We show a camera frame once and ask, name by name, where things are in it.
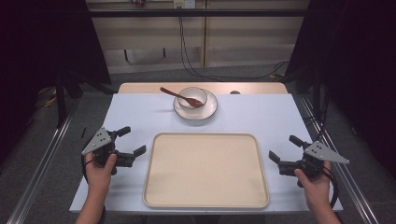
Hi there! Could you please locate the person's right hand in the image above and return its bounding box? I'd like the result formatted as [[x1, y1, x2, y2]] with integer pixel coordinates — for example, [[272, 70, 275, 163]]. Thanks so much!
[[293, 160, 332, 213]]

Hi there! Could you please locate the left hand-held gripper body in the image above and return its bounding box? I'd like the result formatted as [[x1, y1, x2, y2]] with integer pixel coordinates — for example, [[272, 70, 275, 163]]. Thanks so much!
[[81, 126, 126, 176]]

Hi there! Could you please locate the black metal stand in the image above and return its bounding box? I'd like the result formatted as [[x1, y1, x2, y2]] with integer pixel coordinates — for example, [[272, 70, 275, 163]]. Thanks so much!
[[53, 69, 68, 129]]

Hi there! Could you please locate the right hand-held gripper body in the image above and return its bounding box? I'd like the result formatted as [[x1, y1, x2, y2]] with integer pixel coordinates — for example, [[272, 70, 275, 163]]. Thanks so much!
[[296, 140, 350, 189]]

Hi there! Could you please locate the white plate with dark rim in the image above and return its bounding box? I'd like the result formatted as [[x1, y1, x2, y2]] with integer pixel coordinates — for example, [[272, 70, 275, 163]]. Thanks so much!
[[173, 88, 219, 122]]

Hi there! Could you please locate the person's left hand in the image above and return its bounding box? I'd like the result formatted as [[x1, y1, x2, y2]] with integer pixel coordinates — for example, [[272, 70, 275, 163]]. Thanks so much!
[[84, 152, 118, 195]]

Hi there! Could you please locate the dark red wooden spoon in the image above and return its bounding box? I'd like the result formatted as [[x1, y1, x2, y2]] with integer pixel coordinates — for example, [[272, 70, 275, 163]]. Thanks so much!
[[159, 86, 205, 109]]

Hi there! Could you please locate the beige rectangular tray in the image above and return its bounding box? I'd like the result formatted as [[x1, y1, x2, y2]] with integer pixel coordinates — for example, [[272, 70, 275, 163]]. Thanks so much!
[[142, 132, 271, 210]]

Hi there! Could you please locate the wall power socket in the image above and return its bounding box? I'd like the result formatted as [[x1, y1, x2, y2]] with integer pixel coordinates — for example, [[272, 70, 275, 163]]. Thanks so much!
[[173, 0, 197, 9]]

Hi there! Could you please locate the aluminium rail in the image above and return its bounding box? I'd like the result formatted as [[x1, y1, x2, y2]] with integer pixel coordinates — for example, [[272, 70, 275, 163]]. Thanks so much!
[[6, 98, 80, 224], [298, 93, 380, 224]]

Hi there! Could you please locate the black cable on floor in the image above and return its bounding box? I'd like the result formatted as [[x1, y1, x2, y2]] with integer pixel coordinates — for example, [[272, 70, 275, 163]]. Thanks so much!
[[177, 15, 291, 81]]

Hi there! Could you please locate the yellow cable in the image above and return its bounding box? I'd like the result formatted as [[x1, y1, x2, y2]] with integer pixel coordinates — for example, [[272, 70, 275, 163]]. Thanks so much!
[[42, 89, 59, 108]]

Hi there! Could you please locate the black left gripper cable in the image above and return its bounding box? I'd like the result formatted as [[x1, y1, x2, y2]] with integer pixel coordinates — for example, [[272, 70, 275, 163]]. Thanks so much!
[[80, 158, 95, 185]]

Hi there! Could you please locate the white bowl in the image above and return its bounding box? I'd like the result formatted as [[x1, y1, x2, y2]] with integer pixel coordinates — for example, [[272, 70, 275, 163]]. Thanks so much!
[[177, 86, 208, 111]]

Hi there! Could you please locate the dark curtain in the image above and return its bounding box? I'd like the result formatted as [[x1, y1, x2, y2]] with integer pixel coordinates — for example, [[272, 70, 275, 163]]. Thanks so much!
[[284, 0, 396, 180], [0, 0, 112, 167]]

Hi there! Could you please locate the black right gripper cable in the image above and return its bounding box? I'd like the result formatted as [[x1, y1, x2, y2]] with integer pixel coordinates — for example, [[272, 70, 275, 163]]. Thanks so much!
[[321, 165, 340, 210]]

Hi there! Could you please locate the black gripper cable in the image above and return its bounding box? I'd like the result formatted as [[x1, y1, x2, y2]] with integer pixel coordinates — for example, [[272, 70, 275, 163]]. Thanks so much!
[[321, 165, 340, 210], [80, 158, 95, 185]]

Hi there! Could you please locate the pale blue table mat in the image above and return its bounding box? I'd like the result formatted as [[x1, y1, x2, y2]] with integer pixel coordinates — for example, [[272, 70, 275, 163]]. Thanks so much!
[[68, 92, 344, 215]]

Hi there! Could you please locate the black horizontal frame bar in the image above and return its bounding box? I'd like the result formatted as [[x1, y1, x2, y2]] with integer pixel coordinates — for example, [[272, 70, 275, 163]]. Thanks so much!
[[87, 8, 312, 19]]

